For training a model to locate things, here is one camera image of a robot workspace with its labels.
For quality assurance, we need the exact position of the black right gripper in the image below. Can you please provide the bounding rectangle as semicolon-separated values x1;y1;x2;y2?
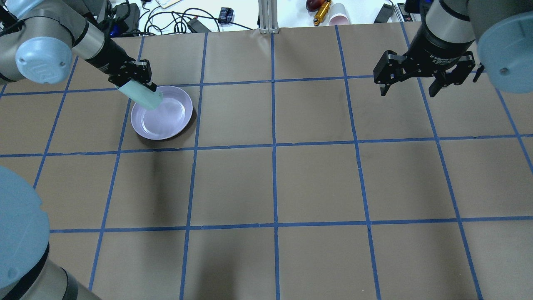
373;25;475;98

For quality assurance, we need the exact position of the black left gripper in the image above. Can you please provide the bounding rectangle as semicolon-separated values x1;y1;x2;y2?
86;40;157;93

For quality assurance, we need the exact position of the mint green faceted cup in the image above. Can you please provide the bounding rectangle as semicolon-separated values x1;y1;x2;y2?
115;80;162;110

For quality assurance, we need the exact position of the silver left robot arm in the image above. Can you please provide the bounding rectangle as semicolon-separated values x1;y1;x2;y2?
1;0;162;300

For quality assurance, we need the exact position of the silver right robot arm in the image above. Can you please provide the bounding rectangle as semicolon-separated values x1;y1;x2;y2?
373;0;533;97

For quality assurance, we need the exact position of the lilac round plate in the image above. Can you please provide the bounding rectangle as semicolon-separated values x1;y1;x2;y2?
130;85;194;140

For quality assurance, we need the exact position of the pink plastic cup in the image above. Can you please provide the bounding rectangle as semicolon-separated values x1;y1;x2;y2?
328;2;351;25

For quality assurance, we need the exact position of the black power adapter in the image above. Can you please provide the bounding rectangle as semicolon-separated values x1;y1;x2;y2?
113;2;140;36

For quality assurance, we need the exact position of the small blue black device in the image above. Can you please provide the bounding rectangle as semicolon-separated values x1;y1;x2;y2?
217;7;234;25

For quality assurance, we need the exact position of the red and gold toy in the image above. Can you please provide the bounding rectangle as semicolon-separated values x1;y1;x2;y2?
305;0;331;27

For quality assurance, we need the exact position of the brown paper table mat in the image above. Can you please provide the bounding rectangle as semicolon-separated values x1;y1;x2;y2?
1;23;533;300

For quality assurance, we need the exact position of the aluminium frame post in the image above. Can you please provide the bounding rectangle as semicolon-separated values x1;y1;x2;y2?
258;0;279;34

